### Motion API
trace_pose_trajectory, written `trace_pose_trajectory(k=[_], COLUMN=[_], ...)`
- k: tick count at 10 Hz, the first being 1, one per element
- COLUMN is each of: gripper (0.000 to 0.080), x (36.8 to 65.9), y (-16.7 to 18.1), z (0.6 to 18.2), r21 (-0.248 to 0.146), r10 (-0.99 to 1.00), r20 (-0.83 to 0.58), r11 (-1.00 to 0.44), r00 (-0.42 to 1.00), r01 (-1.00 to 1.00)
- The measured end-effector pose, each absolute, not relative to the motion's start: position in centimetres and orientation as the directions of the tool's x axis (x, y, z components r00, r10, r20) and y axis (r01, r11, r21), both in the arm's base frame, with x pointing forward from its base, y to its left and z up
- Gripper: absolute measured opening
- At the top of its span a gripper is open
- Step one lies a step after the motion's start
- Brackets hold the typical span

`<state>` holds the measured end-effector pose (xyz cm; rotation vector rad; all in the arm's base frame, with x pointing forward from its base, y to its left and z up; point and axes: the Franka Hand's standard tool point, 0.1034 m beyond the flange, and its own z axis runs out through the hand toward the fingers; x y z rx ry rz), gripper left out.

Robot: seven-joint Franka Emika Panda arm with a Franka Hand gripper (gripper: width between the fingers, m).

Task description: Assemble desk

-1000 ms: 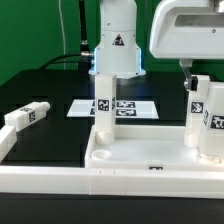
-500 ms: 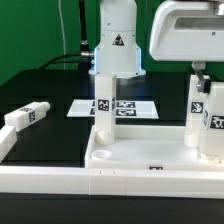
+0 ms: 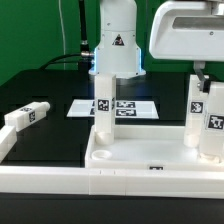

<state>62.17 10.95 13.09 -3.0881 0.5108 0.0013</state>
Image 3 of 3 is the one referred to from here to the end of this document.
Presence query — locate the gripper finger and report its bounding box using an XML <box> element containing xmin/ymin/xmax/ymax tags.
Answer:
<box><xmin>193</xmin><ymin>61</ymin><xmax>210</xmax><ymax>92</ymax></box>

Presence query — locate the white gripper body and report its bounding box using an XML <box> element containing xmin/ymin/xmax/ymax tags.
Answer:
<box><xmin>149</xmin><ymin>0</ymin><xmax>224</xmax><ymax>62</ymax></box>

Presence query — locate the white desk top tray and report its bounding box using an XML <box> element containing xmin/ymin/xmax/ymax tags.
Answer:
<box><xmin>85</xmin><ymin>125</ymin><xmax>224</xmax><ymax>172</ymax></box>

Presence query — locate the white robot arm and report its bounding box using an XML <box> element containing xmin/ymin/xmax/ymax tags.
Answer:
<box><xmin>89</xmin><ymin>0</ymin><xmax>224</xmax><ymax>91</ymax></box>

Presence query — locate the fiducial marker sheet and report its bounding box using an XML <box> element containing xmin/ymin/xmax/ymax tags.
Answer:
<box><xmin>67</xmin><ymin>99</ymin><xmax>159</xmax><ymax>119</ymax></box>

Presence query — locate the black cable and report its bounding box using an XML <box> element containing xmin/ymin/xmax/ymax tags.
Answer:
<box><xmin>39</xmin><ymin>0</ymin><xmax>96</xmax><ymax>70</ymax></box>

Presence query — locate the white U-shaped fence frame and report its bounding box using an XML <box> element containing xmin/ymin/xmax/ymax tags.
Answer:
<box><xmin>0</xmin><ymin>125</ymin><xmax>224</xmax><ymax>200</ymax></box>

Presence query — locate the white cable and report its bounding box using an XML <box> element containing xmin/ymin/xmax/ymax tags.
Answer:
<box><xmin>58</xmin><ymin>0</ymin><xmax>68</xmax><ymax>70</ymax></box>

